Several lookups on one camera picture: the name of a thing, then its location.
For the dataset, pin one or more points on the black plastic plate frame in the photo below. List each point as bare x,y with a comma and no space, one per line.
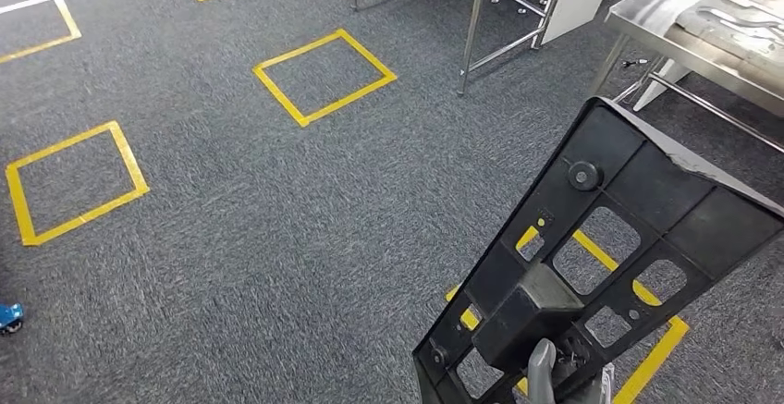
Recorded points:
643,193

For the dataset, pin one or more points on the machined aluminium fixture plate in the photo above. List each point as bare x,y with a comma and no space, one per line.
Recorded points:
735,27

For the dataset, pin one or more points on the stainless steel table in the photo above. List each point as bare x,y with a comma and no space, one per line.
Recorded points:
475,27

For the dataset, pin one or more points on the stainless steel workbench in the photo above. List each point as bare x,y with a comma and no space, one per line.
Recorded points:
649,9

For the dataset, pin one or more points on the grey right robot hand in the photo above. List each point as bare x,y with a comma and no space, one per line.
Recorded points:
542,377

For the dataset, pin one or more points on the yellow floor tape square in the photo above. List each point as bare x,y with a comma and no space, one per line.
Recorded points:
302,121
655,358

